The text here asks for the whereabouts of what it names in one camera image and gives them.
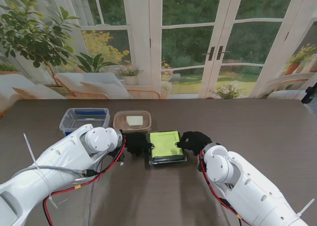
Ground grey cable on left arm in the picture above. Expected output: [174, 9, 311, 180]
[14, 165, 95, 226]

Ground red cable on right arm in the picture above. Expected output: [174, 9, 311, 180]
[199, 149, 246, 226]

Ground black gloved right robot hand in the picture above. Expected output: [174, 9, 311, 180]
[175, 131, 213, 157]

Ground clear lid with green sheet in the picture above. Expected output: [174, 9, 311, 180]
[148, 129, 187, 165]

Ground small clear lid white label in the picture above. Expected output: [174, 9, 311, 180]
[113, 111, 152, 131]

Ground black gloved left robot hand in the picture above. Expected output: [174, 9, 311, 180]
[122, 131, 156, 157]

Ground brown translucent container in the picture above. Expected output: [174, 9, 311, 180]
[113, 111, 152, 134]

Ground clear container with blue clips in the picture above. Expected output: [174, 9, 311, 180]
[59, 108, 110, 135]

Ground black plastic container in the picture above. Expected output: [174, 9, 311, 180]
[148, 129, 187, 165]

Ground black tripod stand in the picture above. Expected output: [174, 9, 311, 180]
[301, 86, 317, 104]

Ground red cable on arm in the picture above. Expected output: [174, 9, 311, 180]
[199, 149, 246, 226]
[43, 136, 126, 226]

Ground red cable on left arm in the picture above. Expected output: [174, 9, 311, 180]
[43, 136, 126, 226]

